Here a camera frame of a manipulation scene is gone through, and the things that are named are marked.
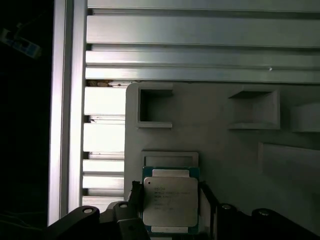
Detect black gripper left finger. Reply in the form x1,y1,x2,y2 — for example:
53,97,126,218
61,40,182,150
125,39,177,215
47,179,151,240

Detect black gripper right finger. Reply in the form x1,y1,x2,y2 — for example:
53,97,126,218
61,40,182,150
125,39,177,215
199,183,320,240

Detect silver CPU chip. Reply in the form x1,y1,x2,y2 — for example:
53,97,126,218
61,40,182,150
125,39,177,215
141,165,201,235

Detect grey parts rack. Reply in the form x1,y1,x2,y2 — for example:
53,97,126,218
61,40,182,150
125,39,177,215
124,82,320,240

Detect white power strip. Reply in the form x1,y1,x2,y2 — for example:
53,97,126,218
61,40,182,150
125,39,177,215
0,21,43,60

